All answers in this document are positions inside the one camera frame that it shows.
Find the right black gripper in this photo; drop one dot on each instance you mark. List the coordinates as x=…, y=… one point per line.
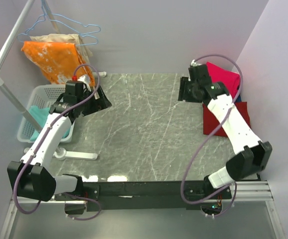
x=185, y=82

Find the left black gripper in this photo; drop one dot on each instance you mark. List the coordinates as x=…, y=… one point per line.
x=102, y=102

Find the dark red t shirt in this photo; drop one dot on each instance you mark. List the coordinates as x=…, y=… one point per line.
x=210, y=121

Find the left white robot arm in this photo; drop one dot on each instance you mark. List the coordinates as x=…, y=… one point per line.
x=30, y=177

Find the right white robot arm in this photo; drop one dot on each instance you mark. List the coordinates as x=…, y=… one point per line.
x=251, y=154

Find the orange patterned cloth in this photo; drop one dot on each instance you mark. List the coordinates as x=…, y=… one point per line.
x=57, y=61

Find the white laundry basket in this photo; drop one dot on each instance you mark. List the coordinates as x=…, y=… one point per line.
x=41, y=99

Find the folded pink t shirt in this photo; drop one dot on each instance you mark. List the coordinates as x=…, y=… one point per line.
x=230, y=79

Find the beige cloth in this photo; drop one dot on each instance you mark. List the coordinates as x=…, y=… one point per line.
x=83, y=50

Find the folded navy t shirt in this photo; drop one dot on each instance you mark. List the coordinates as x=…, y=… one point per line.
x=239, y=99

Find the teal t shirt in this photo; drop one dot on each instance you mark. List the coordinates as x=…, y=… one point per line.
x=40, y=115

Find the white clothes rack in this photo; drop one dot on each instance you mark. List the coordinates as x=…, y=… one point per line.
x=20, y=75

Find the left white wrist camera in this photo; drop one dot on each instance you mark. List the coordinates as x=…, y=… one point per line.
x=84, y=79

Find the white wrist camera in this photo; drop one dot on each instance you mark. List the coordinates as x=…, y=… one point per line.
x=194, y=63
x=84, y=79

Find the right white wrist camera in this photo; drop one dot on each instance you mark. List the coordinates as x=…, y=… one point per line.
x=194, y=63

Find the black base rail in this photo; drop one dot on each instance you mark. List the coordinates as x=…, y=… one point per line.
x=124, y=196

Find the aluminium frame rail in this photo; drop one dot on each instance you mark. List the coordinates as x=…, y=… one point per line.
x=253, y=216

